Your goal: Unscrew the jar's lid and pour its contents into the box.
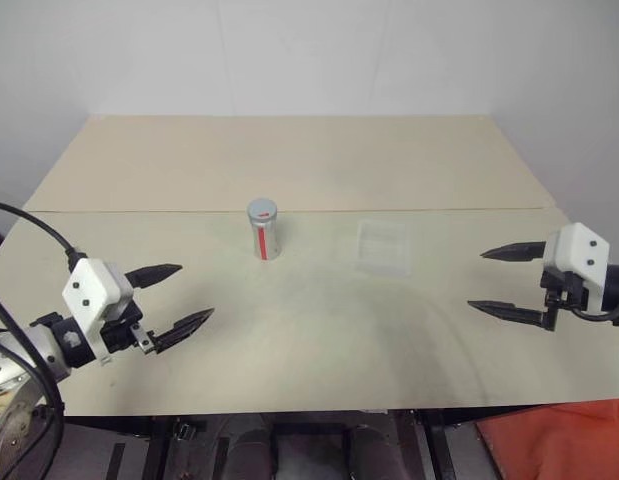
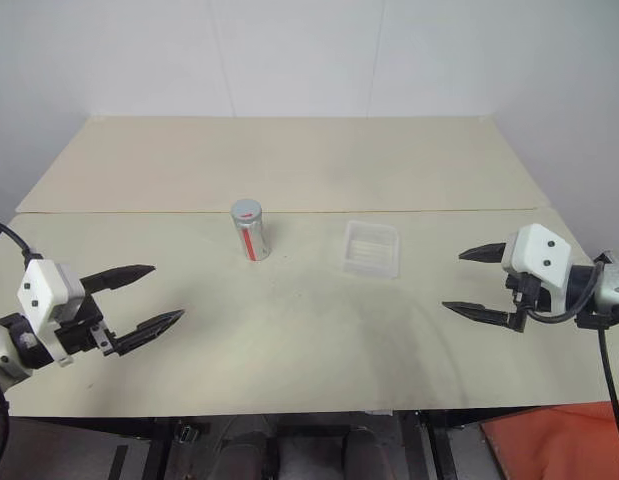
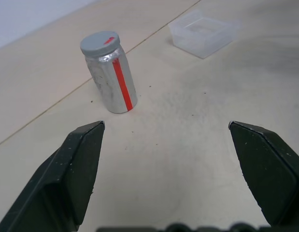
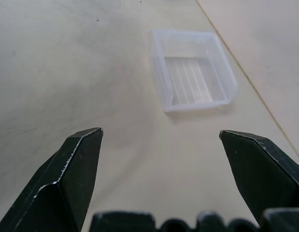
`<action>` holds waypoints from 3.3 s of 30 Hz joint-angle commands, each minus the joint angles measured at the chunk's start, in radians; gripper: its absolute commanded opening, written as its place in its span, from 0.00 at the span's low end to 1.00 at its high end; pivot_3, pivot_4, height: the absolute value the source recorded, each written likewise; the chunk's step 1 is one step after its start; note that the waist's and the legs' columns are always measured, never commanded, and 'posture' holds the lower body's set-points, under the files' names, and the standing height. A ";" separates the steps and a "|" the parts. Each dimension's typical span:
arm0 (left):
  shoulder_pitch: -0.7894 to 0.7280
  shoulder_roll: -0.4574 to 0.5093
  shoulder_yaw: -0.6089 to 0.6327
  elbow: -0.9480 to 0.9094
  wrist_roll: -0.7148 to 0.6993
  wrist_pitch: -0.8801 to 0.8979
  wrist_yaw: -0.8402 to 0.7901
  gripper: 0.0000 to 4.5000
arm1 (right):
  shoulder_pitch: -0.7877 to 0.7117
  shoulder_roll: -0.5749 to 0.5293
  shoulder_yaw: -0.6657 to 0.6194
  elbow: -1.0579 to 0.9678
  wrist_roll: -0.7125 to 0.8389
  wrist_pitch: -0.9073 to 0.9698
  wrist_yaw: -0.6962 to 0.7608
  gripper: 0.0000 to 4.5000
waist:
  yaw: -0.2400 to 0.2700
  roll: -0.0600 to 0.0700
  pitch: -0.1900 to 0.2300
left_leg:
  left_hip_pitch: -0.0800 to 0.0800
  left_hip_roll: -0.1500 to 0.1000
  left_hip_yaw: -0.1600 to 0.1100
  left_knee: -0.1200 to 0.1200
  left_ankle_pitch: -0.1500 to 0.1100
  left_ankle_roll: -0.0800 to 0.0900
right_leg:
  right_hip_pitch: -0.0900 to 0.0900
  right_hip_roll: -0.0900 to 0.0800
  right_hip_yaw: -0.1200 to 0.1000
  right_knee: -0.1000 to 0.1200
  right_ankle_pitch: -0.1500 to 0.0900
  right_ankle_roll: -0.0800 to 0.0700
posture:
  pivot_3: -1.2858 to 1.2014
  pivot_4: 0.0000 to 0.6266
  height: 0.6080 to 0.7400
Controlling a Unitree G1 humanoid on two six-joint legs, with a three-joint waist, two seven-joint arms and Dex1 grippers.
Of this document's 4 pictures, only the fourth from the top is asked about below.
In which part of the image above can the clear plastic bin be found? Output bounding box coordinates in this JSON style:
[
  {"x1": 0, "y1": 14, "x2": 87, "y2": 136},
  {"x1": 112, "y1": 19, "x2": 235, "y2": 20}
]
[{"x1": 149, "y1": 29, "x2": 239, "y2": 114}]

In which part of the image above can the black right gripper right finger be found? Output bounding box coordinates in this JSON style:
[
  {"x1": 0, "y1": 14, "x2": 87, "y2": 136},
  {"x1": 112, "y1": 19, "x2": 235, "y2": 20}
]
[{"x1": 218, "y1": 130, "x2": 299, "y2": 232}]

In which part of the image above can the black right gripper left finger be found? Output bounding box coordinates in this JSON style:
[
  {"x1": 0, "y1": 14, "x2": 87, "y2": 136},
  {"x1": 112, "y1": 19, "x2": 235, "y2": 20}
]
[{"x1": 0, "y1": 127, "x2": 104, "y2": 232}]

